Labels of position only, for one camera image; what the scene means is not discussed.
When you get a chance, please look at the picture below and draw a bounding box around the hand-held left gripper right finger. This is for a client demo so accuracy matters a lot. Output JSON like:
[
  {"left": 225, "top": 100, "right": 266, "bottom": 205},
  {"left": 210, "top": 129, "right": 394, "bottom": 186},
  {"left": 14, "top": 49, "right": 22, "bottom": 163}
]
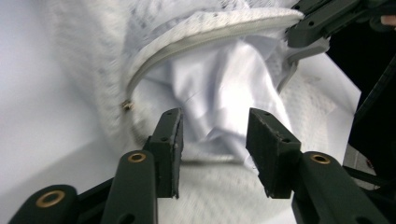
[{"left": 246, "top": 107, "right": 303, "bottom": 199}]

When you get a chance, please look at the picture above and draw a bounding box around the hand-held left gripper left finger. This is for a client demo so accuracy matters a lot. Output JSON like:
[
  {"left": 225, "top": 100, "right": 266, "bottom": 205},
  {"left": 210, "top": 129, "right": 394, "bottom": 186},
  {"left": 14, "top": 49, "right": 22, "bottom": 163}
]
[{"left": 144, "top": 107, "right": 185, "bottom": 199}]

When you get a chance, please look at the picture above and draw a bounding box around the white mesh laundry bag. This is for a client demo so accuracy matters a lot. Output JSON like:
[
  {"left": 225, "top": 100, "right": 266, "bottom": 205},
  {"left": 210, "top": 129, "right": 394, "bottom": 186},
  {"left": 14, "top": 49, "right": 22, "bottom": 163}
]
[{"left": 46, "top": 0, "right": 365, "bottom": 224}]

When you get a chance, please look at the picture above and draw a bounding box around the white garment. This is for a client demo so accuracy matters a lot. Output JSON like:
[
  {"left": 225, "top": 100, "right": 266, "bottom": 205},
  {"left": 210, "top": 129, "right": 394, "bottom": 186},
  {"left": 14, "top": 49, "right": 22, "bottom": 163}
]
[{"left": 141, "top": 40, "right": 293, "bottom": 169}]

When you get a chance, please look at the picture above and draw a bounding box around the white table mat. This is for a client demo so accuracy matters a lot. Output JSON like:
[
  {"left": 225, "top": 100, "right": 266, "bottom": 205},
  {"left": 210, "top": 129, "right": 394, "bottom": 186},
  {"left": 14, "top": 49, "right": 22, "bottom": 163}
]
[{"left": 0, "top": 0, "right": 362, "bottom": 224}]

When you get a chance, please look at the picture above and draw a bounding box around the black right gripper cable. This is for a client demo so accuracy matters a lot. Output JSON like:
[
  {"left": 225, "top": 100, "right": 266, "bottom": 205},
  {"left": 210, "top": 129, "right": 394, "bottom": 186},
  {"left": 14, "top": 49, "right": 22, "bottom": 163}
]
[{"left": 353, "top": 54, "right": 396, "bottom": 119}]

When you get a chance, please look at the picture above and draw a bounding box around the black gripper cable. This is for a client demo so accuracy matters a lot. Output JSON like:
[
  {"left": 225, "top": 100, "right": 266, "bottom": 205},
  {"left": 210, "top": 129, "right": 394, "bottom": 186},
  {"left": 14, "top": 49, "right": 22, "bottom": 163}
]
[
  {"left": 353, "top": 54, "right": 396, "bottom": 119},
  {"left": 342, "top": 165, "right": 393, "bottom": 189}
]

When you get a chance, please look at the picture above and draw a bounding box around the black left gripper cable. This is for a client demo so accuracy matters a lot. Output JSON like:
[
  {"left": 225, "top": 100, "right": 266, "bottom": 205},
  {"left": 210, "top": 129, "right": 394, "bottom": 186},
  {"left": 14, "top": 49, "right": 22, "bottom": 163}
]
[{"left": 342, "top": 165, "right": 393, "bottom": 189}]

